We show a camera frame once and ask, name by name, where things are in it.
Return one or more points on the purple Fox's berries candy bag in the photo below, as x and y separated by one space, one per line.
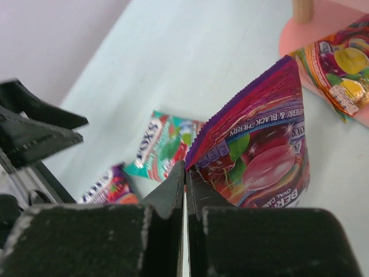
111 188

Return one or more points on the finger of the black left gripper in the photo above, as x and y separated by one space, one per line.
16 98
26 141

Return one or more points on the orange Fox's fruits candy bag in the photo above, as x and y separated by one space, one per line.
336 68

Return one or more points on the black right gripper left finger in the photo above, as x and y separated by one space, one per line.
143 239

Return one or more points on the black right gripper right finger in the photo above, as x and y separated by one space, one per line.
225 240

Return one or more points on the purple candy bag face-down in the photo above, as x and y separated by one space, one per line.
253 151

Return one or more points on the pink three-tier shelf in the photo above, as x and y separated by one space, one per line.
314 20

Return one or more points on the teal Fox's candy bag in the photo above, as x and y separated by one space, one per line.
166 140

